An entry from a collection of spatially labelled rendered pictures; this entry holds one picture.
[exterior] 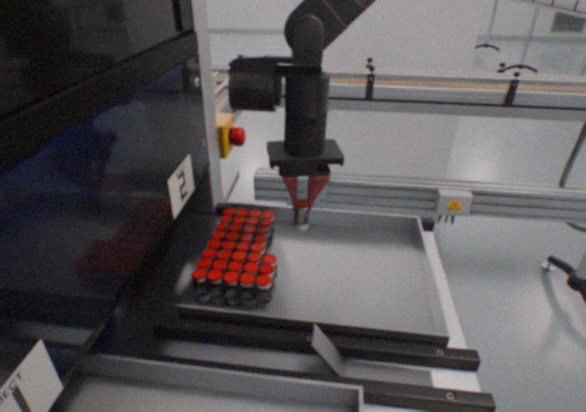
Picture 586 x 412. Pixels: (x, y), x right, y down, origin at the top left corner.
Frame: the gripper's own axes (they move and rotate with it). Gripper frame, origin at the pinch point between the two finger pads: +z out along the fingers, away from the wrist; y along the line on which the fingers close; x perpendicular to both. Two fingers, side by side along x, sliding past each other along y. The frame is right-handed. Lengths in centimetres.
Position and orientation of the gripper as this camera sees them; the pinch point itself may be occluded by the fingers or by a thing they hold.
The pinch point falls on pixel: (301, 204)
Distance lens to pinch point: 60.6
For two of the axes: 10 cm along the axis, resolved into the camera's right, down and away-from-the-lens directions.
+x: 1.1, 5.0, -8.6
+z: -0.2, 8.7, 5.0
